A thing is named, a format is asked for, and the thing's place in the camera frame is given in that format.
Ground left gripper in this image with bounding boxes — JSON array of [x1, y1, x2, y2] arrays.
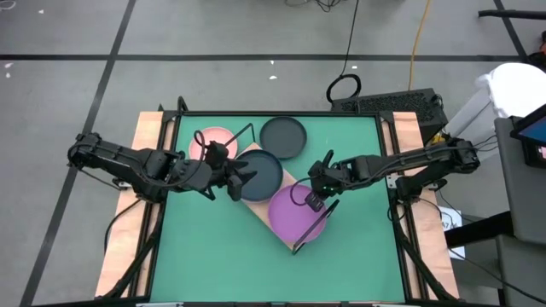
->
[[203, 142, 259, 189]]

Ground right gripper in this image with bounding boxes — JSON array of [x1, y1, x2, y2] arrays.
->
[[307, 148, 357, 194]]

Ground dark blue plate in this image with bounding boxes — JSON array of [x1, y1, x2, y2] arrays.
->
[[235, 148, 285, 203]]

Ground wooden shelf with black frame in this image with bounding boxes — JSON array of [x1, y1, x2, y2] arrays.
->
[[223, 122, 341, 256]]

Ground pink plate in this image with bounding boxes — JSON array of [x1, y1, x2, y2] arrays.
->
[[188, 125, 239, 162]]

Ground dark grey plate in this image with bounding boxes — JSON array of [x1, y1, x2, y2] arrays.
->
[[258, 115, 309, 160]]

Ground purple plate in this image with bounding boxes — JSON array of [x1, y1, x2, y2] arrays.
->
[[267, 183, 328, 245]]

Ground green table mat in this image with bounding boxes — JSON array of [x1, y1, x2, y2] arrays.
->
[[149, 114, 406, 303]]

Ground white paper sheet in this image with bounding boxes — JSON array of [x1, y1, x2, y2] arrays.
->
[[438, 206, 467, 260]]

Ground light grey box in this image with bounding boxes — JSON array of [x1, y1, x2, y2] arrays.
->
[[444, 87, 500, 138]]

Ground black desk foot bar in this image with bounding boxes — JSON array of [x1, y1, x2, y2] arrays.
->
[[443, 211, 515, 249]]

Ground grey computer desk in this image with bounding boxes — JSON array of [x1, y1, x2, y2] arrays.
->
[[493, 114, 546, 307]]

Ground monitor with blue screen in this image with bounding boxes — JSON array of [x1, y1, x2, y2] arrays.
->
[[509, 103, 546, 169]]

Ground black floor bar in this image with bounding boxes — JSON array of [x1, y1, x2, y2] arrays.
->
[[477, 9, 546, 20]]

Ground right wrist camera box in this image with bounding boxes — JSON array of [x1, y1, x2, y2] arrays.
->
[[304, 190, 326, 213]]

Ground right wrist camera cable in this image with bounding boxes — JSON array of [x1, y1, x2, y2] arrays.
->
[[289, 177, 317, 207]]

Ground black hanging cable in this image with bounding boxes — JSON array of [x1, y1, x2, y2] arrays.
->
[[325, 0, 363, 105]]

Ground yellow hanging cable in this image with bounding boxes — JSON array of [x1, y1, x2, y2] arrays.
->
[[407, 0, 433, 91]]

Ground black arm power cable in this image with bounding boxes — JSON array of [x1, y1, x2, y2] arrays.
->
[[103, 196, 144, 257]]

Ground black floor cables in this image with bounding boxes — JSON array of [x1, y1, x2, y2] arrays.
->
[[284, 0, 342, 13]]

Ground thin black floor cable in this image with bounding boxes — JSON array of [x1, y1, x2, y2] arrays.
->
[[447, 246, 546, 304]]

